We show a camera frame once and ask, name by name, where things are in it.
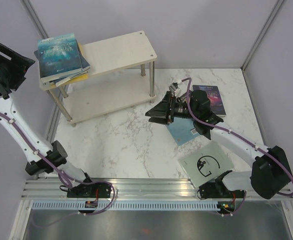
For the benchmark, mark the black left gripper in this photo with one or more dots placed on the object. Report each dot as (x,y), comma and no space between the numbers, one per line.
(19,64)

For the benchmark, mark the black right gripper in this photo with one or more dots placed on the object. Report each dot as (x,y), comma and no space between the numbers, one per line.
(165,108)

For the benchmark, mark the teal ocean cover book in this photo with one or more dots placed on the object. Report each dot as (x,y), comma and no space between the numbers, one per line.
(58,57)

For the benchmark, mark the navy blue hardcover book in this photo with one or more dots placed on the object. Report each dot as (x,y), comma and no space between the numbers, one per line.
(46,84)

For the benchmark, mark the yellow Little Prince book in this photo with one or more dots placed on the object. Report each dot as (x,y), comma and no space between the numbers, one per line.
(85,67)

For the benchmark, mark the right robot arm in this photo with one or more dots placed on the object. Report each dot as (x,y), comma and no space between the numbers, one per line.
(270,172)

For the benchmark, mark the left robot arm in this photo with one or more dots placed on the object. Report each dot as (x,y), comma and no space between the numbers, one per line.
(42,156)

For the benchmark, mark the light blue thin booklet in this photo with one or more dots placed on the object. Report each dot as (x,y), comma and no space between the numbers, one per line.
(183,131)

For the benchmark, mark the black gold emblem book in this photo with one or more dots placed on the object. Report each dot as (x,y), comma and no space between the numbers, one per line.
(183,97)

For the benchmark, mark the purple galaxy cover book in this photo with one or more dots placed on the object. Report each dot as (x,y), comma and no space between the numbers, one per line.
(213,93)

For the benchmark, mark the white two-tier shelf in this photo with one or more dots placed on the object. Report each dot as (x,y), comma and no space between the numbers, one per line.
(122,75)

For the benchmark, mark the white book black circle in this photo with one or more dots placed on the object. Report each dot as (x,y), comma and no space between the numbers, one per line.
(205,164)

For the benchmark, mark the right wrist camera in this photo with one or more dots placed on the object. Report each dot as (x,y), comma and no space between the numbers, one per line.
(175,89)

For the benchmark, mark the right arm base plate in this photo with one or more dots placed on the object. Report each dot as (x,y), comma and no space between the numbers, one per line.
(210,190)

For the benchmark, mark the white slotted cable duct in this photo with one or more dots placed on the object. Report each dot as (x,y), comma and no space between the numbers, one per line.
(126,205)

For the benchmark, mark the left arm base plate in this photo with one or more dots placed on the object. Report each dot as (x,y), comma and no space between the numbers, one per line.
(99,190)

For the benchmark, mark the aluminium frame rail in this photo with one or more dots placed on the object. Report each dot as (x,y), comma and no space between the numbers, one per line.
(127,189)

